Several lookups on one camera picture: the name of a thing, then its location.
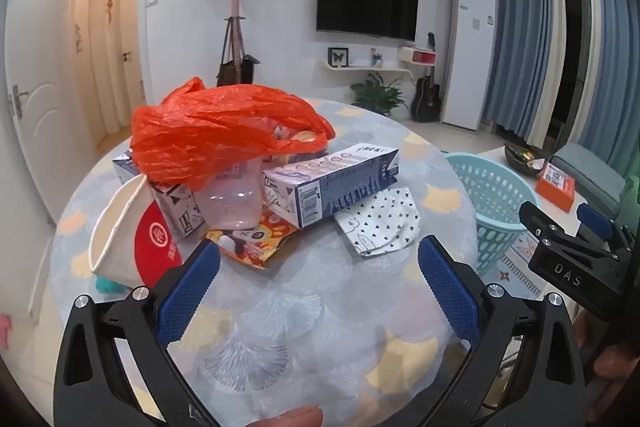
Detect teal plastic basket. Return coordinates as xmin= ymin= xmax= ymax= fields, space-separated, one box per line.
xmin=444 ymin=152 xmax=541 ymax=285

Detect teal sofa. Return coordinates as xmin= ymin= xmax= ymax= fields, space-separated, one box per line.
xmin=550 ymin=142 xmax=626 ymax=208

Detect white curved low shelf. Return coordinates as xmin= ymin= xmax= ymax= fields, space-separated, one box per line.
xmin=320 ymin=57 xmax=416 ymax=75

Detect dark bowl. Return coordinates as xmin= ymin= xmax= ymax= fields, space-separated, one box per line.
xmin=502 ymin=143 xmax=548 ymax=178

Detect white polka dot face mask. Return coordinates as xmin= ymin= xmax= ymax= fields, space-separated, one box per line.
xmin=334 ymin=186 xmax=422 ymax=260

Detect white refrigerator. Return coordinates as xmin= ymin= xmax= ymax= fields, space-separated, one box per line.
xmin=441 ymin=0 xmax=499 ymax=131

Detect white hallway door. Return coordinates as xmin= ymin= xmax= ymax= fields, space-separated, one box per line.
xmin=115 ymin=0 xmax=146 ymax=128

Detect black flat television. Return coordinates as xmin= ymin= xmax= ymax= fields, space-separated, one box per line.
xmin=316 ymin=0 xmax=420 ymax=42

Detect brown handbag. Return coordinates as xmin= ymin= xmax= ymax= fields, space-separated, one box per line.
xmin=216 ymin=19 xmax=256 ymax=86

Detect green potted plant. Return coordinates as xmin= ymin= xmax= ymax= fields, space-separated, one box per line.
xmin=350 ymin=72 xmax=408 ymax=118

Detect black acoustic guitar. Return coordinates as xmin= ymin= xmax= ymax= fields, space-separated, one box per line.
xmin=411 ymin=74 xmax=442 ymax=124

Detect small black bag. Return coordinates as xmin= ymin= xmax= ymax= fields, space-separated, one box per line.
xmin=240 ymin=54 xmax=262 ymax=82

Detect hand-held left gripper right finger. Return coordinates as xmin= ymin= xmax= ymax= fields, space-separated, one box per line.
xmin=417 ymin=234 xmax=588 ymax=427

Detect blue and white milk carton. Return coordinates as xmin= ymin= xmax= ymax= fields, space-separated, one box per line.
xmin=262 ymin=143 xmax=401 ymax=229
xmin=112 ymin=149 xmax=207 ymax=240

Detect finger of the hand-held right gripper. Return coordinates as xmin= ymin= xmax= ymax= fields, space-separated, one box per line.
xmin=576 ymin=203 xmax=633 ymax=260
xmin=519 ymin=202 xmax=613 ymax=260

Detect white coffee table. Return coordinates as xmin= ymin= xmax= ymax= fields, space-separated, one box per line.
xmin=475 ymin=147 xmax=591 ymax=258

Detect white room door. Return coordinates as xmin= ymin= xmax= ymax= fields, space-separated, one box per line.
xmin=5 ymin=0 xmax=76 ymax=228

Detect person's left hand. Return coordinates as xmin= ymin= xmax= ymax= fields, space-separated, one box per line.
xmin=250 ymin=406 xmax=324 ymax=427

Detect patterned floor rug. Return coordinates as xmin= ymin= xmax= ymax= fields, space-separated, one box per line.
xmin=495 ymin=227 xmax=546 ymax=298

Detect metal door handle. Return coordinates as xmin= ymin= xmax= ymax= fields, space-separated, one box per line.
xmin=9 ymin=84 xmax=31 ymax=118

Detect clear plastic cup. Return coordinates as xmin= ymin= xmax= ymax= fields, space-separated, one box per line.
xmin=192 ymin=159 xmax=263 ymax=230

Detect orange panda snack packet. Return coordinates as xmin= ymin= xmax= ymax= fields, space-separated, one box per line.
xmin=206 ymin=207 xmax=301 ymax=269

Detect red and white paper cup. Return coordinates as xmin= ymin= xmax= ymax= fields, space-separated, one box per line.
xmin=89 ymin=176 xmax=185 ymax=289

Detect person's right hand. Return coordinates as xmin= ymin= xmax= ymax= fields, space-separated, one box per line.
xmin=572 ymin=312 xmax=636 ymax=380

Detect blue-grey curtain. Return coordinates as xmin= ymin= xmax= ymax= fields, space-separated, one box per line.
xmin=472 ymin=0 xmax=566 ymax=142
xmin=580 ymin=0 xmax=640 ymax=168

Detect orange plastic bag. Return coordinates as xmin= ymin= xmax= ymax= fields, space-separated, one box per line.
xmin=131 ymin=77 xmax=337 ymax=192

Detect red and white shelf box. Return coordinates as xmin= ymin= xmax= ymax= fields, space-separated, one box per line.
xmin=398 ymin=46 xmax=437 ymax=66

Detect orange cardboard box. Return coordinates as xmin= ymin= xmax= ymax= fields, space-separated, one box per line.
xmin=535 ymin=162 xmax=576 ymax=212

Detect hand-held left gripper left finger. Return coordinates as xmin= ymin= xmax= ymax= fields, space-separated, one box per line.
xmin=52 ymin=239 xmax=223 ymax=427

